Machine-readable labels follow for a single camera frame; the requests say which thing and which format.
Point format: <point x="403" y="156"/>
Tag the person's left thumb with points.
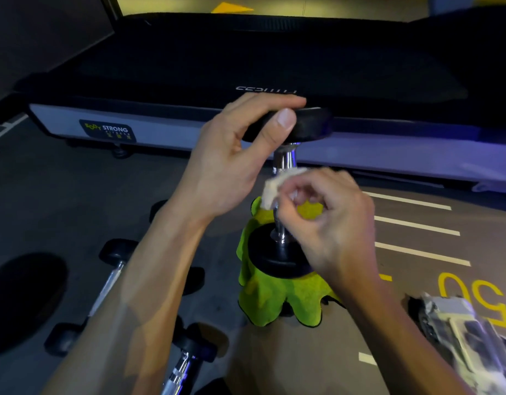
<point x="273" y="133"/>

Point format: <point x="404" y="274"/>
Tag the black grey treadmill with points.
<point x="277" y="57"/>

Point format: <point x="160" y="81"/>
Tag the black chrome dumbbell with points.
<point x="277" y="255"/>
<point x="194" y="281"/>
<point x="109" y="279"/>
<point x="197" y="345"/>

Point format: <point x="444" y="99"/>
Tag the white wipe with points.
<point x="275" y="189"/>

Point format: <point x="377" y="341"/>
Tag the plastic wipes packet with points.
<point x="471" y="345"/>

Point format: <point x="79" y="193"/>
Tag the person's left hand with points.
<point x="214" y="168"/>

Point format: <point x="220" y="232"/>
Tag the green microfibre cloth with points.
<point x="273" y="300"/>

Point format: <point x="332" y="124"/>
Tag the person's left forearm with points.
<point x="133" y="300"/>

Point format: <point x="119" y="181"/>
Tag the person's right hand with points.
<point x="339" y="226"/>

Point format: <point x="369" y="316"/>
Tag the person's right forearm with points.
<point x="401" y="341"/>

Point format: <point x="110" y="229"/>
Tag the person's right thumb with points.
<point x="294" y="230"/>

